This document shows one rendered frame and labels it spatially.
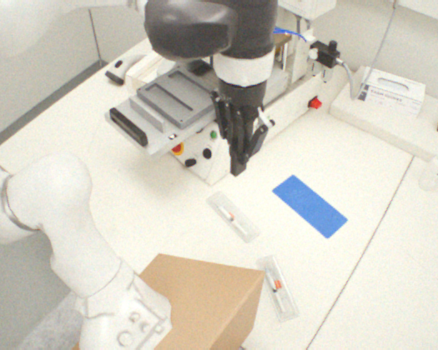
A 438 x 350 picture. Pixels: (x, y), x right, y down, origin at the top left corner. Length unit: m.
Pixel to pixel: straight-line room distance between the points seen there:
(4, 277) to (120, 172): 1.04
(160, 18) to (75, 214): 0.35
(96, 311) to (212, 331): 0.21
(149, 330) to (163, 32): 0.54
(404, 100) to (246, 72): 1.03
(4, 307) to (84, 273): 1.39
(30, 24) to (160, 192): 0.87
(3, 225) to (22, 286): 1.39
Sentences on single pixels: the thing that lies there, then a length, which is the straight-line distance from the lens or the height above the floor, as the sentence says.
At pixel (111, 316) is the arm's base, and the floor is 1.05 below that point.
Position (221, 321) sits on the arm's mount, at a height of 1.07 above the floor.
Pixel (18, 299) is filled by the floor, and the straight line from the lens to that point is 2.12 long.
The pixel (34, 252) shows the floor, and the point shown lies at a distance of 2.21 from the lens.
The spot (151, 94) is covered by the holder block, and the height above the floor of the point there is 0.99.
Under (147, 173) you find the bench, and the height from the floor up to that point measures 0.75.
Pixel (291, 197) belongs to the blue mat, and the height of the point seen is 0.75.
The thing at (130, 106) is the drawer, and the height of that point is 0.97.
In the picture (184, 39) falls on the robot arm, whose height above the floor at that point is 1.50.
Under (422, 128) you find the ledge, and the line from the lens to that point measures 1.58.
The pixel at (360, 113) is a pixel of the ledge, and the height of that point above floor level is 0.79.
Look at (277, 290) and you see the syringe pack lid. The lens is 1.11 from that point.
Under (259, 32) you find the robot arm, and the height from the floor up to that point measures 1.48.
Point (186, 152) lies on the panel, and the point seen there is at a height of 0.79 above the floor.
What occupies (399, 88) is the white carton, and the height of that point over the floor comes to 0.86.
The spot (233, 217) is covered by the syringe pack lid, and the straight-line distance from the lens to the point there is 1.21.
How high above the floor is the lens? 1.79
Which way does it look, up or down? 51 degrees down
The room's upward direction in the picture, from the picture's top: straight up
